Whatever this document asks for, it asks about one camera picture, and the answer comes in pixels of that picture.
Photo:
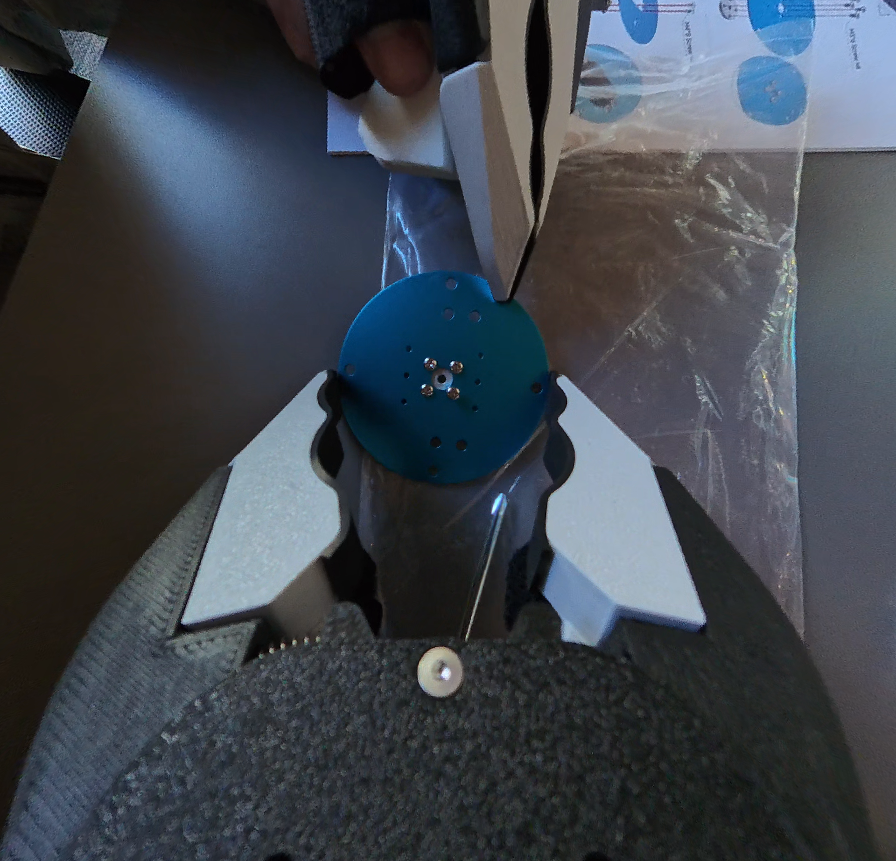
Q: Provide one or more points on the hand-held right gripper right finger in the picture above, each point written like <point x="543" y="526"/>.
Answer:
<point x="616" y="525"/>

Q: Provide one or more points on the clear plastic bag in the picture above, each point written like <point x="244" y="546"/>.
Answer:
<point x="665" y="315"/>

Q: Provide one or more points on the grey desk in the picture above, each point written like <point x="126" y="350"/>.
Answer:
<point x="175" y="280"/>

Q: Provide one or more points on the person's left hand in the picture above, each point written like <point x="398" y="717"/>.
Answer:
<point x="399" y="56"/>

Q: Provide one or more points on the white assembly guide sheet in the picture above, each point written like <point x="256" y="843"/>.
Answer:
<point x="840" y="105"/>

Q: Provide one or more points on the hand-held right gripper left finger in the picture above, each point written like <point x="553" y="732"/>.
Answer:
<point x="266" y="525"/>

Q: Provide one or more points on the blue round metal disc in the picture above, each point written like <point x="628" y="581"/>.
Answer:
<point x="490" y="420"/>

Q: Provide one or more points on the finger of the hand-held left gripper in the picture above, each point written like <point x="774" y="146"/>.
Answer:
<point x="490" y="161"/>
<point x="560" y="49"/>

